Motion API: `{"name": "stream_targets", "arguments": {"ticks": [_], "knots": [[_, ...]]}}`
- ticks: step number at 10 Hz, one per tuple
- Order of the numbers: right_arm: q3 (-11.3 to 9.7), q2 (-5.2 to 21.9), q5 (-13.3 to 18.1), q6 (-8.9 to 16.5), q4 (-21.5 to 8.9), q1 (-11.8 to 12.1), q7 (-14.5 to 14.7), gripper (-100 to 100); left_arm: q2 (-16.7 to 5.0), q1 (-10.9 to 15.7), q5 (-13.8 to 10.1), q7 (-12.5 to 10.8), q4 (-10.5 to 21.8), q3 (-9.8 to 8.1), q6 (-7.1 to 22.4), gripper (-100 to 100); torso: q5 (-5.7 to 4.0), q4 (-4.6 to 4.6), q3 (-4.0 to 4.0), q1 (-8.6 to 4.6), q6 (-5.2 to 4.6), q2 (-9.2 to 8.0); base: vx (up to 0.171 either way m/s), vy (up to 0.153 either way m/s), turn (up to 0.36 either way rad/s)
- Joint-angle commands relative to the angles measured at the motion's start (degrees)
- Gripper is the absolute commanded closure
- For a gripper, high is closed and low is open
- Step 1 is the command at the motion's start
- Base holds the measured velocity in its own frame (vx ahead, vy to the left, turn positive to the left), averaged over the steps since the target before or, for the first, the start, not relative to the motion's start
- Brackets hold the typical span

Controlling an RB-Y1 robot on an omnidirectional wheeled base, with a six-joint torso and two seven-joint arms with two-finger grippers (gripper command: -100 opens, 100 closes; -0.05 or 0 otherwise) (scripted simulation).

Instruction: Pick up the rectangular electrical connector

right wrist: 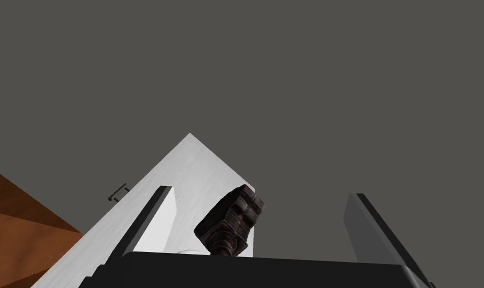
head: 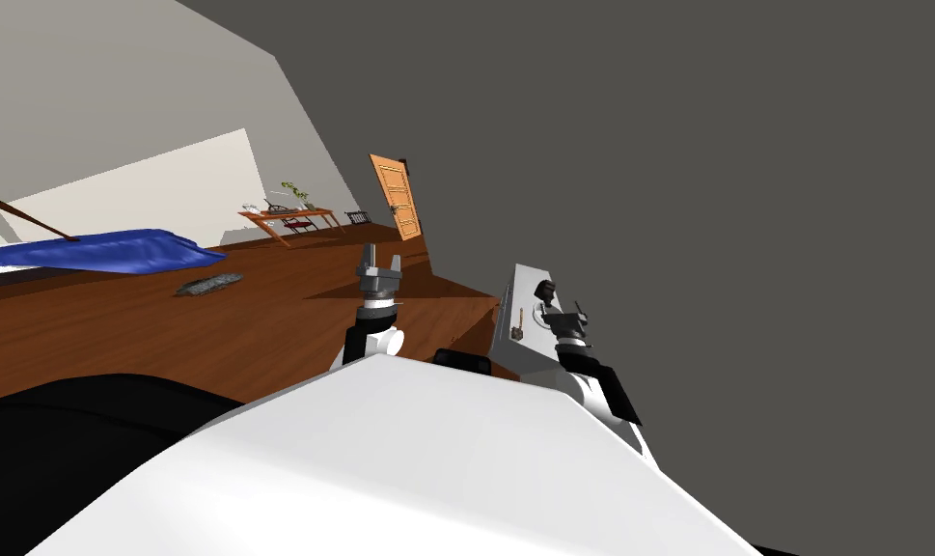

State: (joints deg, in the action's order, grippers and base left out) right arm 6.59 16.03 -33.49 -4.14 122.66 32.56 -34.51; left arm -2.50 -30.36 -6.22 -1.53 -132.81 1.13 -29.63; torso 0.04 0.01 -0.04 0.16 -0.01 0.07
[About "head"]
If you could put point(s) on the brown wooden pole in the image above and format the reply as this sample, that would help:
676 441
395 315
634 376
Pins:
27 217

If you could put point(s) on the grey cabinet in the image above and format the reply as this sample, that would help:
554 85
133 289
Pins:
526 301

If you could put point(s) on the bed with blue blanket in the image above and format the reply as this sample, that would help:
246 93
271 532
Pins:
120 251

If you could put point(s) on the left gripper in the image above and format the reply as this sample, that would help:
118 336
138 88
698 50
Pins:
379 283

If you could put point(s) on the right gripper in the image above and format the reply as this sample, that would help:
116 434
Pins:
566 324

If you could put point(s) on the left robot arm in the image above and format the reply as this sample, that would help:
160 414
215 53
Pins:
380 340

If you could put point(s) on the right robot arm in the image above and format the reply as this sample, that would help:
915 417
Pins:
594 390

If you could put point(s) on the orange door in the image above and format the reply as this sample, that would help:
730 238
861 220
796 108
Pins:
397 197

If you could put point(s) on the small black rack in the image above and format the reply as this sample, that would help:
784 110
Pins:
358 217

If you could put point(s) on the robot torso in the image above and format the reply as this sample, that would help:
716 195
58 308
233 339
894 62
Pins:
405 463

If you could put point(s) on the grey rug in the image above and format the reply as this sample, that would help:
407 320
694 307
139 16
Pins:
208 284

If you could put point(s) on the wooden desk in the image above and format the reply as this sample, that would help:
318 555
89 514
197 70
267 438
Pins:
289 215

